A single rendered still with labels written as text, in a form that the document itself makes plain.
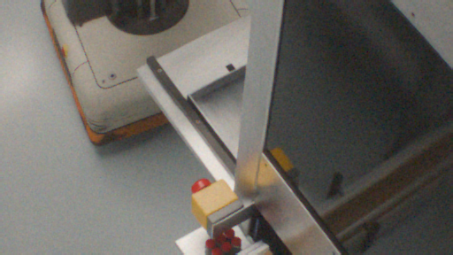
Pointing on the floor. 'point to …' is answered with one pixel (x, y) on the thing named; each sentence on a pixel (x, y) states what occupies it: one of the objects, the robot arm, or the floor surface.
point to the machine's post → (257, 99)
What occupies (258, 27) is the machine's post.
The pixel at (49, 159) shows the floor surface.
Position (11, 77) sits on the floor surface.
